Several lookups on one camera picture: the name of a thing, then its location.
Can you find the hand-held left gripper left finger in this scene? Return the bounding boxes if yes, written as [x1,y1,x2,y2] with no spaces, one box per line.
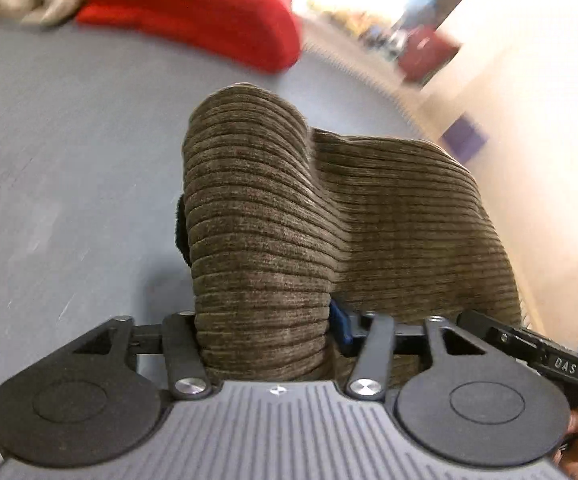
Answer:
[72,311,215,402]

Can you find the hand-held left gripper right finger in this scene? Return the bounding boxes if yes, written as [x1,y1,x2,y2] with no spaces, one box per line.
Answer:
[328,299,490,402]

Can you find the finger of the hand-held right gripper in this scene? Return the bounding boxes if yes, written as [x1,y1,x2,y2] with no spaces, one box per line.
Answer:
[455,309,544,363]

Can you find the brown corduroy pants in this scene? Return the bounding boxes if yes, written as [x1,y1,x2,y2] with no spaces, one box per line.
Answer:
[174,84,526,387]

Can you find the purple foam mat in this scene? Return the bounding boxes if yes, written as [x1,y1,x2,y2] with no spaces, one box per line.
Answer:
[440,114,490,167]

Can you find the dark red cushion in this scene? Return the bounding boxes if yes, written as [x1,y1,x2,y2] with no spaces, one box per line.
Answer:
[398,26,463,85]

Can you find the red folded blanket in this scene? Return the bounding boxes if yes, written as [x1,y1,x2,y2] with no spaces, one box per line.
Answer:
[76,0,303,74]

